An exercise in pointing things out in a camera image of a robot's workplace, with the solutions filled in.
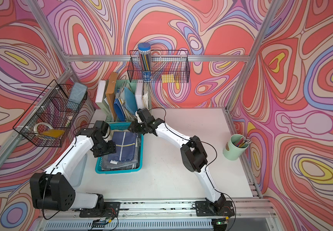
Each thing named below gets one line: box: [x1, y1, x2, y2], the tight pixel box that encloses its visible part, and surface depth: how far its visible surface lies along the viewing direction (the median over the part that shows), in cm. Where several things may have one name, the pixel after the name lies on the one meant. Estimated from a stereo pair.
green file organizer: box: [103, 79, 153, 123], surface depth 97 cm
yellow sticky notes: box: [161, 74, 175, 83], surface depth 92 cm
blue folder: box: [124, 86, 138, 116], surface depth 98 cm
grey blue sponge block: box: [68, 81, 88, 105], surface depth 82 cm
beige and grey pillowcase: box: [101, 153, 140, 171], surface depth 84 cm
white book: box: [95, 79, 106, 103], surface depth 90 cm
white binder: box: [134, 81, 145, 110], surface depth 97 cm
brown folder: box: [105, 71, 118, 122], surface depth 93 cm
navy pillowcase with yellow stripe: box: [107, 131, 137, 162], surface depth 91 cm
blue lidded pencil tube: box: [137, 42, 152, 83], surface depth 78 cm
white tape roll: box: [33, 122, 54, 134], surface depth 68 cm
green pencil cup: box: [222, 133, 253, 161], surface depth 85 cm
